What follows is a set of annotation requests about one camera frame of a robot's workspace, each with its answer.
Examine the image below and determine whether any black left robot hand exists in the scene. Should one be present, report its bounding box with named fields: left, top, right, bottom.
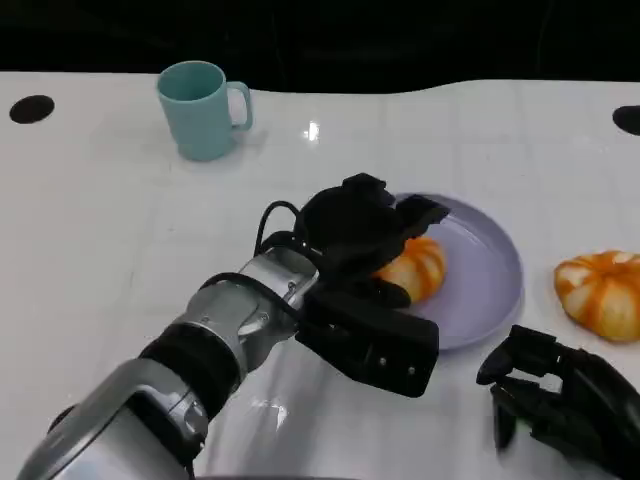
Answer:
left=297, top=172, right=452, bottom=311

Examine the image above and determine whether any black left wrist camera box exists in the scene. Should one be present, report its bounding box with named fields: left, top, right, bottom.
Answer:
left=294, top=288, right=441, bottom=399

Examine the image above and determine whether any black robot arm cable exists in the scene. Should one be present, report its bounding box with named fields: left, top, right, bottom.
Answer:
left=198, top=271, right=304, bottom=326
left=254, top=199, right=314, bottom=264

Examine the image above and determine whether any lilac plate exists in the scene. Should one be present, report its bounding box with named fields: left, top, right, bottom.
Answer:
left=393, top=192, right=524, bottom=351

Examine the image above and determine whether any orange and white bread roll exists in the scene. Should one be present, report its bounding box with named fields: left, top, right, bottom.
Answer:
left=372, top=235, right=448, bottom=304
left=553, top=249, right=640, bottom=344

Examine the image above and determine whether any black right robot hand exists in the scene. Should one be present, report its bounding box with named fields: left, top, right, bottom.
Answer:
left=475, top=323, right=640, bottom=480

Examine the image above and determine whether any pale green mug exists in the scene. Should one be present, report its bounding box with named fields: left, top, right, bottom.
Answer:
left=156, top=60, right=254, bottom=162

